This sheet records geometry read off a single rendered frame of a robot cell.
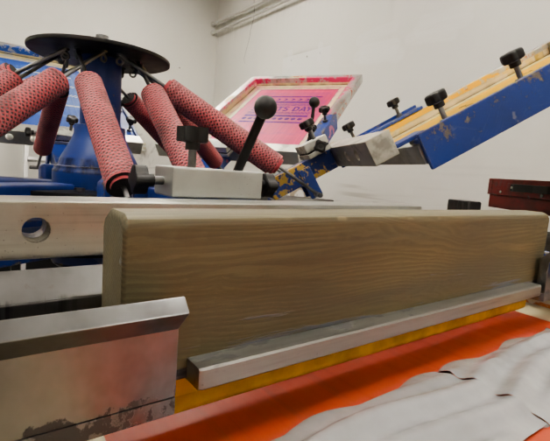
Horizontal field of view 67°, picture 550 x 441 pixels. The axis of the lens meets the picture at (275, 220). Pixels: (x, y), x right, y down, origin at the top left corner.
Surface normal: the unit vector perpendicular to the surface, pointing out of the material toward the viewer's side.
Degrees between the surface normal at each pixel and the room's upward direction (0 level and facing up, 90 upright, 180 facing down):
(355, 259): 90
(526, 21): 90
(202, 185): 90
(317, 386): 0
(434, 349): 0
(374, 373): 0
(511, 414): 33
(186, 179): 90
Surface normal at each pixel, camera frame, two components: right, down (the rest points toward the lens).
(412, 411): 0.32, -0.75
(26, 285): 0.47, -0.60
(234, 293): 0.59, 0.14
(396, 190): -0.81, 0.01
